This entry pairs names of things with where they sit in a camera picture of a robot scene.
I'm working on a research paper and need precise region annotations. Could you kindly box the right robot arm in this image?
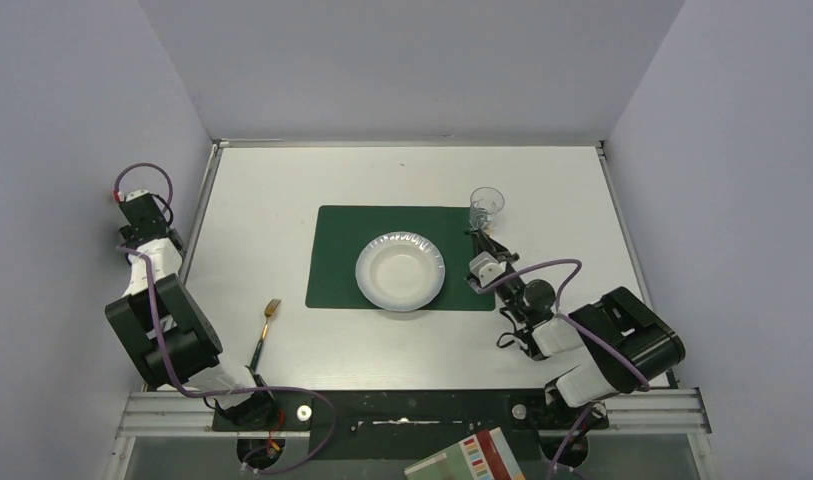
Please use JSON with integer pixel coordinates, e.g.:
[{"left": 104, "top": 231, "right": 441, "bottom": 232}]
[{"left": 466, "top": 228, "right": 686, "bottom": 413}]

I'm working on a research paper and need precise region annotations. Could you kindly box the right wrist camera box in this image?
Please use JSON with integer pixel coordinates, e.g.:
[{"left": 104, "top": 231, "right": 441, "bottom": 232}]
[{"left": 467, "top": 252, "right": 506, "bottom": 294}]

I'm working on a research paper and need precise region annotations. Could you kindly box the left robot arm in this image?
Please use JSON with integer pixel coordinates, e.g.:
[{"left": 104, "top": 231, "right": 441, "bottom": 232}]
[{"left": 104, "top": 189, "right": 278, "bottom": 429}]

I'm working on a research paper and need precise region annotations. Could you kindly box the white plate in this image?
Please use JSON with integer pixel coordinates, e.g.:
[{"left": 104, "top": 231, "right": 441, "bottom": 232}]
[{"left": 355, "top": 231, "right": 446, "bottom": 312}]

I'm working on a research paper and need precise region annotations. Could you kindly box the colourful booklet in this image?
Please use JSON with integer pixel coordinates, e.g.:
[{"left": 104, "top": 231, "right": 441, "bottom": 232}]
[{"left": 404, "top": 428, "right": 525, "bottom": 480}]

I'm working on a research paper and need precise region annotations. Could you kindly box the green placemat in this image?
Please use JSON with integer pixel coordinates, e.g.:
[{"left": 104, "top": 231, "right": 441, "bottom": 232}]
[{"left": 305, "top": 205, "right": 496, "bottom": 311}]

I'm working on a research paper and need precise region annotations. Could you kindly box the clear plastic cup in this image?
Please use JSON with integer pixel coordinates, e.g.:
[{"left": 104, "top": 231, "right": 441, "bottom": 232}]
[{"left": 469, "top": 186, "right": 505, "bottom": 233}]

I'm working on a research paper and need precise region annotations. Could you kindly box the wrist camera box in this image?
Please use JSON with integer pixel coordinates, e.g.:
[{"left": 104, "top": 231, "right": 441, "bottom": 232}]
[
  {"left": 467, "top": 252, "right": 506, "bottom": 294},
  {"left": 121, "top": 189, "right": 151, "bottom": 203}
]

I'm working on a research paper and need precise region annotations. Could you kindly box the gold fork black handle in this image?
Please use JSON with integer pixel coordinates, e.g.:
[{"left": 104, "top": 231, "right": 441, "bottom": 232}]
[{"left": 248, "top": 298, "right": 281, "bottom": 373}]

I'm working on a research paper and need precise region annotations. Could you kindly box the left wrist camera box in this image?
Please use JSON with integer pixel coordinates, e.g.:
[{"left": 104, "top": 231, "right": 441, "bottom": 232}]
[{"left": 121, "top": 189, "right": 151, "bottom": 203}]

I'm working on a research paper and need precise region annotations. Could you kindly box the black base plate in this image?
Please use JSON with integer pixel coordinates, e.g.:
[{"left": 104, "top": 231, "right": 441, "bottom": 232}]
[{"left": 212, "top": 388, "right": 609, "bottom": 461}]

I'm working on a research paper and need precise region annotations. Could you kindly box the aluminium frame rail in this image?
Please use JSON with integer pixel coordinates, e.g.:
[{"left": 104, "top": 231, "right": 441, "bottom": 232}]
[{"left": 116, "top": 389, "right": 712, "bottom": 439}]

